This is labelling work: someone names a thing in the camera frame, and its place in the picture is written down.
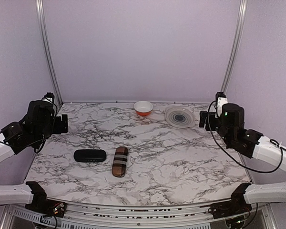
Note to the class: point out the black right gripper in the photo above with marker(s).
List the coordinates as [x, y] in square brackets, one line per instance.
[203, 116]

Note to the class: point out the brown fabric case red stripe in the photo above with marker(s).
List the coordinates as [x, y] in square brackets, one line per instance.
[119, 164]

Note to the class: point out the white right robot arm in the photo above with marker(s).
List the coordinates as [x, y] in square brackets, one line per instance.
[228, 122]

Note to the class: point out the aluminium frame post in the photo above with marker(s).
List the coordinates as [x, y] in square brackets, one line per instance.
[46, 47]
[240, 22]

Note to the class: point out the black glasses case beige lining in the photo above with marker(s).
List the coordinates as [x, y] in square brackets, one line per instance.
[89, 155]

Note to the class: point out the white plate with blue spiral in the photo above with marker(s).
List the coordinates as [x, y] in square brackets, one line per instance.
[179, 117]

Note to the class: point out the aluminium frame post right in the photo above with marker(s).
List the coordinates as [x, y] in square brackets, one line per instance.
[240, 22]

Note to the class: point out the aluminium front frame rail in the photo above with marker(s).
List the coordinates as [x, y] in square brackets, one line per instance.
[205, 215]

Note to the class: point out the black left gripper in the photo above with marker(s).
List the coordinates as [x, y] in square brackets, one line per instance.
[58, 130]

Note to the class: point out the orange bowl with white inside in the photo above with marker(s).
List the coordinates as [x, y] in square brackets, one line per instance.
[143, 108]

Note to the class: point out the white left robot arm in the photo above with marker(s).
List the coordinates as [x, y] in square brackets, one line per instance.
[33, 130]

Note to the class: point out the aluminium frame post left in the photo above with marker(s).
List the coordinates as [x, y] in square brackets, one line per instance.
[46, 47]

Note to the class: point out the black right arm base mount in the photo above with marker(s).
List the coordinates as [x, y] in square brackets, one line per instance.
[236, 204]

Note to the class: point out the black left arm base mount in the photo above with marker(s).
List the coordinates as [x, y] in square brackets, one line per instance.
[41, 204]

